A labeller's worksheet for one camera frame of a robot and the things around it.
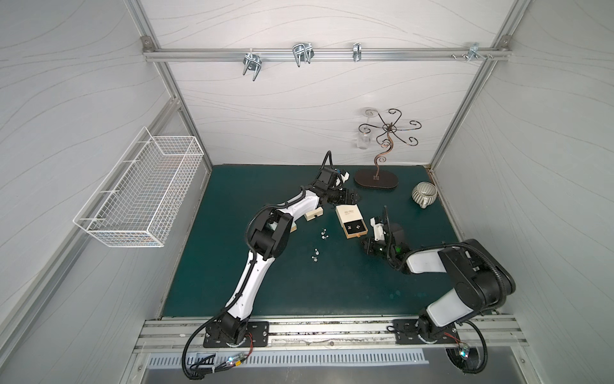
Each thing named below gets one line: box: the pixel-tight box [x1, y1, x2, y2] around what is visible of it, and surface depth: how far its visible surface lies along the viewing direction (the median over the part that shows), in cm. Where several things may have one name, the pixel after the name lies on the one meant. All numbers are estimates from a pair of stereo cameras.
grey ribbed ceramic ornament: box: [411, 181, 438, 209], surface depth 104 cm
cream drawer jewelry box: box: [334, 204, 369, 240], surface depth 98 cm
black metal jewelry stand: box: [354, 108, 422, 189], surface depth 114 cm
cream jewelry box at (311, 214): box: [303, 206, 324, 221], surface depth 102 cm
